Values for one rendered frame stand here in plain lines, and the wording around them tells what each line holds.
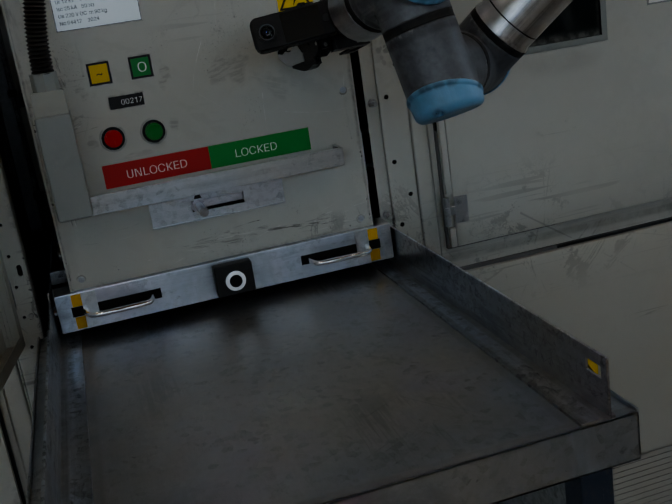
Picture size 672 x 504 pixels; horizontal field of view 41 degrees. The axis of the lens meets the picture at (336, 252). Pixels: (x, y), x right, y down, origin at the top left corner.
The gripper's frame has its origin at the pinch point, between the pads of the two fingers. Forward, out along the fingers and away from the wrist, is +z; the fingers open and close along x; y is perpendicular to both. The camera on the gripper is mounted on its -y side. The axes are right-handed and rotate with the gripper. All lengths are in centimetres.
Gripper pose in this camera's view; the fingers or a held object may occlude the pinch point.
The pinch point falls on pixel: (279, 54)
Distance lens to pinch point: 138.5
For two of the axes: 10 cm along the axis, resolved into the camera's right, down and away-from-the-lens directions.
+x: -2.8, -9.6, -0.6
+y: 8.4, -2.7, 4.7
